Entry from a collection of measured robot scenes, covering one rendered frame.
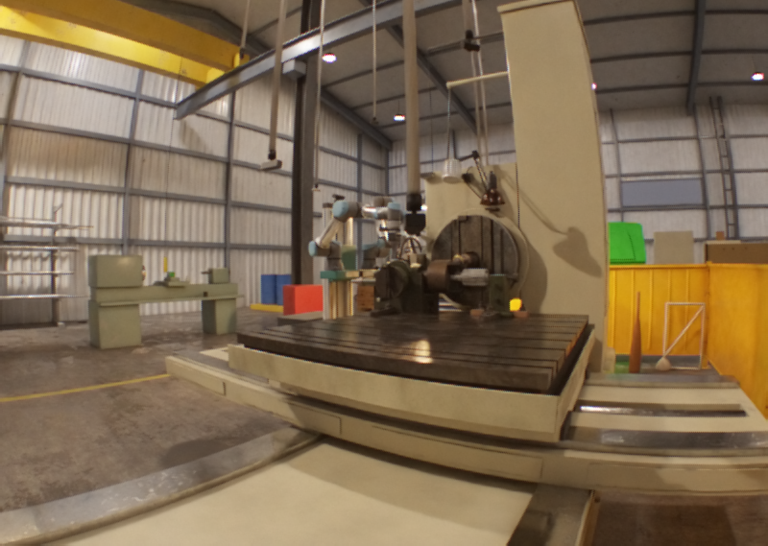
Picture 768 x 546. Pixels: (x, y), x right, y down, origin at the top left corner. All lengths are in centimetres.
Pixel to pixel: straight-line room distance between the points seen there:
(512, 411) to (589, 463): 35
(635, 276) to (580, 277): 282
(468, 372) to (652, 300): 429
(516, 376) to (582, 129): 180
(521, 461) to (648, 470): 39
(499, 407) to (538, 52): 226
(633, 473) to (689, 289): 416
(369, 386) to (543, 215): 161
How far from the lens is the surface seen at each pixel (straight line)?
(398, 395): 121
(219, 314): 788
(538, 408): 106
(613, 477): 131
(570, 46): 280
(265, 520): 123
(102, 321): 684
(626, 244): 648
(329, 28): 806
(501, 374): 109
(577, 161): 252
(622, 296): 525
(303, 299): 650
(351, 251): 347
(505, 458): 134
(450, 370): 114
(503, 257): 244
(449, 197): 270
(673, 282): 528
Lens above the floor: 127
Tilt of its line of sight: 1 degrees up
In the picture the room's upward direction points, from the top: straight up
